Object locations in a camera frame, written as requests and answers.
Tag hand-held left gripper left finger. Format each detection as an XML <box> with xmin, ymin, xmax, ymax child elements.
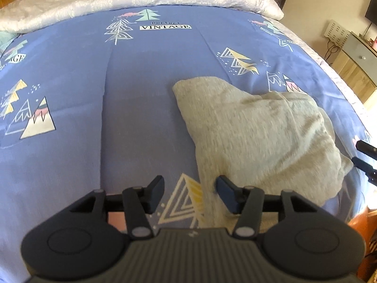
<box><xmin>69</xmin><ymin>175</ymin><xmax>165</xmax><ymax>241</ymax></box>

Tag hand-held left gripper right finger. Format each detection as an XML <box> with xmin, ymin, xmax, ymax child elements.
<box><xmin>216</xmin><ymin>176</ymin><xmax>317</xmax><ymax>238</ymax></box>

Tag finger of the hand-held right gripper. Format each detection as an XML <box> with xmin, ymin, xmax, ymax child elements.
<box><xmin>355</xmin><ymin>140</ymin><xmax>377</xmax><ymax>158</ymax></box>
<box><xmin>352</xmin><ymin>157</ymin><xmax>377</xmax><ymax>185</ymax></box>

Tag grey pants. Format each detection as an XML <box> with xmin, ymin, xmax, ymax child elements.
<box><xmin>172</xmin><ymin>77</ymin><xmax>354</xmax><ymax>231</ymax></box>

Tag grey and wooden cabinet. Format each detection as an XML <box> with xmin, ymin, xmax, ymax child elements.
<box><xmin>332</xmin><ymin>32</ymin><xmax>377</xmax><ymax>104</ymax></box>

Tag blue printed bed sheet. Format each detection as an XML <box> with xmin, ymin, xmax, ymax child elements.
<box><xmin>0</xmin><ymin>4</ymin><xmax>375</xmax><ymax>283</ymax></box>

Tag white perforated box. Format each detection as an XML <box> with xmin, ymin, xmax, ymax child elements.
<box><xmin>324</xmin><ymin>19</ymin><xmax>352</xmax><ymax>48</ymax></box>

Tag black television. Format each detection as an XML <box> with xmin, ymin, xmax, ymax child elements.
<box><xmin>365</xmin><ymin>0</ymin><xmax>377</xmax><ymax>24</ymax></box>

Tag black cable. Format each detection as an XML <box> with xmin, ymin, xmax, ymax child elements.
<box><xmin>324</xmin><ymin>42</ymin><xmax>340</xmax><ymax>66</ymax></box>

